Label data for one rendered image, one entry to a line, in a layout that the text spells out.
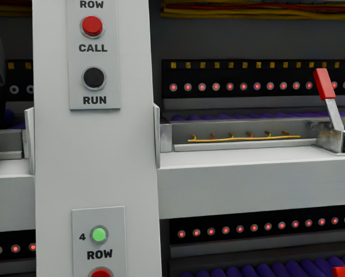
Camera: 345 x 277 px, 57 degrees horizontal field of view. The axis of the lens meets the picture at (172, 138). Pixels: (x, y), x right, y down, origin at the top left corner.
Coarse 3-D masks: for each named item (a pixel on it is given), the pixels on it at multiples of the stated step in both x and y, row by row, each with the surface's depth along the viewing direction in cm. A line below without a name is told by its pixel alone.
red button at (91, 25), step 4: (88, 16) 26; (92, 16) 26; (84, 20) 26; (88, 20) 26; (92, 20) 26; (96, 20) 26; (100, 20) 26; (84, 24) 26; (88, 24) 26; (92, 24) 26; (96, 24) 26; (100, 24) 26; (84, 28) 26; (88, 28) 26; (92, 28) 26; (96, 28) 26; (100, 28) 26; (88, 32) 26; (92, 32) 26; (96, 32) 26
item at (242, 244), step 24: (216, 216) 43; (240, 216) 44; (264, 216) 44; (288, 216) 45; (312, 216) 46; (336, 216) 46; (192, 240) 43; (216, 240) 44; (240, 240) 44; (264, 240) 44; (288, 240) 45; (312, 240) 46; (336, 240) 46; (168, 264) 41; (192, 264) 41; (216, 264) 41; (240, 264) 42; (264, 264) 42; (288, 264) 42; (312, 264) 42; (336, 264) 42
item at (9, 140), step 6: (0, 132) 29; (6, 132) 29; (12, 132) 29; (18, 132) 29; (0, 138) 29; (6, 138) 29; (12, 138) 29; (18, 138) 29; (0, 144) 29; (6, 144) 29; (12, 144) 29; (18, 144) 29; (0, 150) 29; (6, 150) 29; (12, 150) 29; (18, 150) 29
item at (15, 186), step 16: (16, 112) 41; (32, 112) 25; (32, 128) 24; (32, 144) 24; (0, 160) 29; (16, 160) 29; (32, 160) 24; (0, 176) 24; (16, 176) 24; (32, 176) 24; (0, 192) 24; (16, 192) 25; (32, 192) 25; (0, 208) 25; (16, 208) 25; (32, 208) 25; (0, 224) 25; (16, 224) 25; (32, 224) 25
